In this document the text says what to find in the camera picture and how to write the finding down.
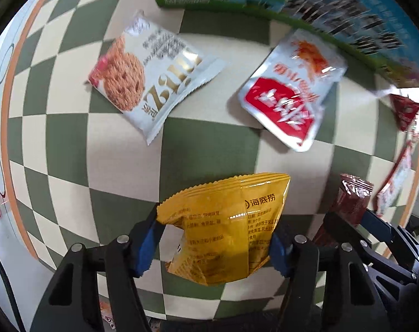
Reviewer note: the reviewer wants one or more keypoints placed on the yellow snack packet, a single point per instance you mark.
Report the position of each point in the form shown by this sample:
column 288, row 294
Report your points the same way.
column 223, row 228

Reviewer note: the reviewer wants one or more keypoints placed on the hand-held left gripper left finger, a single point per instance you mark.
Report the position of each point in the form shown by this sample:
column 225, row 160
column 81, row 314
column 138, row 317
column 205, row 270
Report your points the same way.
column 147, row 245

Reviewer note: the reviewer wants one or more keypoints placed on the tall red white snack packet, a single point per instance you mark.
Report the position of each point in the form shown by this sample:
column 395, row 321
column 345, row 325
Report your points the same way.
column 398, row 176

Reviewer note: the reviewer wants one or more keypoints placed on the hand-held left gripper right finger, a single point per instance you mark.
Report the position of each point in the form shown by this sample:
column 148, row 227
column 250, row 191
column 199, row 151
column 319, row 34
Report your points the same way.
column 278, row 252

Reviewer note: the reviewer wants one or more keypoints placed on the silver packet with red label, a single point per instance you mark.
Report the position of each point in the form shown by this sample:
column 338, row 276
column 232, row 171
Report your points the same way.
column 285, row 107

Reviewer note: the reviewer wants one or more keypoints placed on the dark red snack packet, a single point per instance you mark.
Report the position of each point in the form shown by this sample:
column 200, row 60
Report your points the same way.
column 354, row 193

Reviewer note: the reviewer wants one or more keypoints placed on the white cookie packet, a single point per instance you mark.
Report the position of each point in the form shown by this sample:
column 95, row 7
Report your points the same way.
column 143, row 76

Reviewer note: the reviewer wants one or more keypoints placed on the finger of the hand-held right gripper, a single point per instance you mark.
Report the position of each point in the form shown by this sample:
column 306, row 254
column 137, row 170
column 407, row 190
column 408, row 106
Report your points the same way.
column 373, row 220
column 341, row 224

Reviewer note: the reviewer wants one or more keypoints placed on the printed cardboard box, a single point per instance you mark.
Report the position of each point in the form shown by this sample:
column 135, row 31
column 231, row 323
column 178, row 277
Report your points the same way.
column 334, row 7

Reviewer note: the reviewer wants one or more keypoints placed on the small red snack packet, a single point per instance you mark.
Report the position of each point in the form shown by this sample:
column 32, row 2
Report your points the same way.
column 406, row 110

